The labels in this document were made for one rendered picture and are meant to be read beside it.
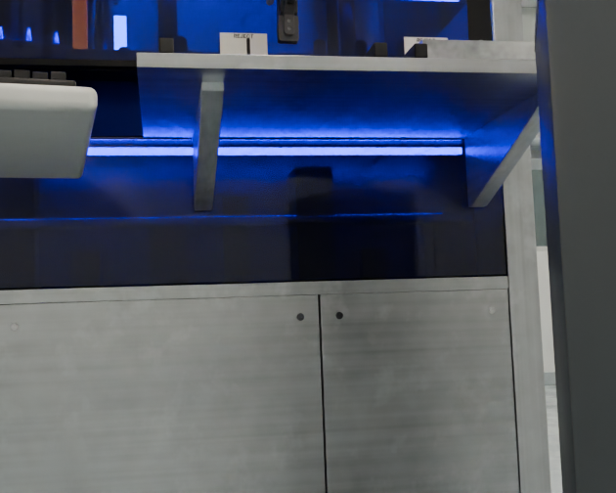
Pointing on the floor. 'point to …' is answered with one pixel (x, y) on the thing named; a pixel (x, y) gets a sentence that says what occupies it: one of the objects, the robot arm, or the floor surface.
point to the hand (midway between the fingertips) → (287, 29)
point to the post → (523, 295)
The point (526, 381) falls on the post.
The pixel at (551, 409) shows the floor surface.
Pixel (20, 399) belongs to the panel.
